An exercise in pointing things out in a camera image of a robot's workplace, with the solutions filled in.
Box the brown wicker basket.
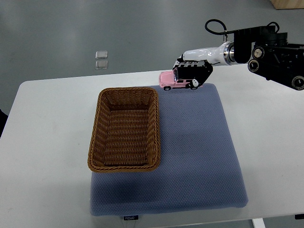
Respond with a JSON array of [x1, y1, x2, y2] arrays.
[[87, 87, 161, 173]]

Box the blue gray cushion mat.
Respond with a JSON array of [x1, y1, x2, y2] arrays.
[[90, 84, 248, 216]]

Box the lower floor outlet plate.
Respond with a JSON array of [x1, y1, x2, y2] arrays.
[[95, 60, 108, 69]]

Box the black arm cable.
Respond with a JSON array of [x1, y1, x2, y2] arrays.
[[205, 19, 235, 36]]

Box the floor outlet plate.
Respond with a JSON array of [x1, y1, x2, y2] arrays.
[[95, 60, 108, 69], [95, 50, 108, 59]]

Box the pink toy car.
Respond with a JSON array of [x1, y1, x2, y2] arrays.
[[159, 67, 202, 91]]

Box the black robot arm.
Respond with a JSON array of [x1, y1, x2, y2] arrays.
[[233, 22, 304, 91]]

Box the white table leg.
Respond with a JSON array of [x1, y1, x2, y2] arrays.
[[252, 218, 266, 228]]

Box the wooden box corner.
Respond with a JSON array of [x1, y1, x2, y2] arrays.
[[270, 0, 304, 10]]

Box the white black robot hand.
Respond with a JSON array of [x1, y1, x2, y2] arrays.
[[173, 41, 236, 90]]

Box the upper floor outlet plate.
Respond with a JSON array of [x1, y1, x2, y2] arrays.
[[95, 50, 108, 59]]

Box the black object at left edge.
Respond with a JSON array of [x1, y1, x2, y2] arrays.
[[0, 109, 8, 136]]

